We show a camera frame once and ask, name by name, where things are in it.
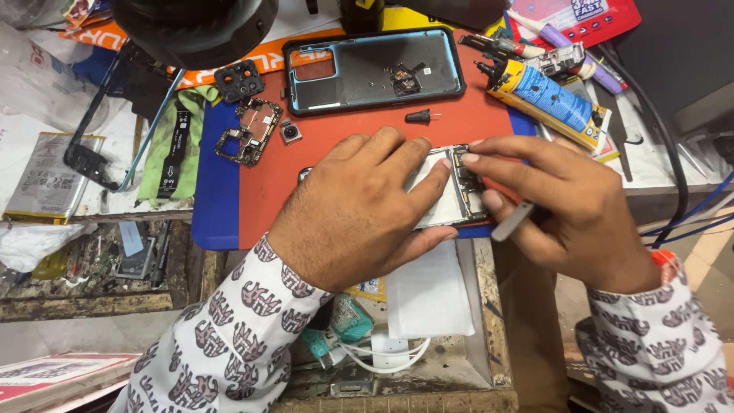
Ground person's left hand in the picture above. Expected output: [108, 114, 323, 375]
[266, 126, 460, 294]

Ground person's right hand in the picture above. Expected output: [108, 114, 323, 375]
[461, 136, 661, 294]

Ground smartphone with white battery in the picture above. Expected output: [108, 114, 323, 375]
[298, 143, 495, 231]

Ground red and blue work mat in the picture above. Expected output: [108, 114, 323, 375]
[191, 28, 538, 251]

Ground teal charger plug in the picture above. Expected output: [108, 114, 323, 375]
[300, 292, 376, 369]

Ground yellow and blue glue tube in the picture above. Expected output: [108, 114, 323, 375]
[474, 59, 613, 153]

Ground black glue nozzle cap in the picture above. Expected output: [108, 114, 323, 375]
[404, 108, 443, 125]

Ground phone motherboard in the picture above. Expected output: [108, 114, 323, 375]
[214, 98, 284, 168]

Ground metal tweezers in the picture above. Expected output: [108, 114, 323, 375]
[676, 140, 713, 179]

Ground purple pen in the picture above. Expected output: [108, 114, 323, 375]
[538, 23, 627, 96]

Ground black phone back cover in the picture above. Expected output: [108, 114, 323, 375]
[281, 26, 467, 118]

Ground small grey circuit board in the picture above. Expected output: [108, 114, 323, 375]
[538, 41, 587, 79]

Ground orange printed strip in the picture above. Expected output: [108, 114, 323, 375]
[57, 20, 345, 91]

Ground white tube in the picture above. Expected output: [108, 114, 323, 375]
[506, 9, 547, 59]

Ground black box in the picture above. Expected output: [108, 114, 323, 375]
[615, 0, 734, 136]

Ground green cloth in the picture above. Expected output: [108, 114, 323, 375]
[136, 85, 220, 208]

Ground red charger package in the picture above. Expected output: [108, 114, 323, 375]
[507, 0, 642, 50]

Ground black bottle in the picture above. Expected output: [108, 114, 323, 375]
[340, 0, 385, 33]

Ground black round lamp head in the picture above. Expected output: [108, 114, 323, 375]
[111, 0, 281, 71]

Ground cluttered wooden drawer tray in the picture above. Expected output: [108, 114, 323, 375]
[0, 220, 191, 323]

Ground silver phone battery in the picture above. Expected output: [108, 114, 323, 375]
[2, 131, 106, 225]

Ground white crumpled tissue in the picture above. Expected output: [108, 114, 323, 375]
[0, 222, 88, 274]

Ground clear plastic bag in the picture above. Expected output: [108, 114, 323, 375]
[0, 22, 111, 134]

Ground pink and white box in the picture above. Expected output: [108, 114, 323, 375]
[0, 352, 142, 413]

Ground small camera module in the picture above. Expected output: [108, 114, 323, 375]
[279, 118, 304, 146]

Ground thick black cable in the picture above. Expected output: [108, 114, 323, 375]
[595, 42, 690, 249]

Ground blue cable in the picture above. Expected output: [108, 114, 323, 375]
[639, 171, 734, 247]

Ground white cable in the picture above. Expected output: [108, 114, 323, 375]
[337, 337, 432, 375]

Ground small black camera part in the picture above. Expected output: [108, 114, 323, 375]
[390, 62, 427, 96]

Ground black camera lens frame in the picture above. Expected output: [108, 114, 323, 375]
[214, 59, 266, 104]

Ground black flex cable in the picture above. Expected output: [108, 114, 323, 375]
[155, 108, 193, 200]

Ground black phone middle frame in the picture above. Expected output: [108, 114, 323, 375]
[62, 41, 188, 193]

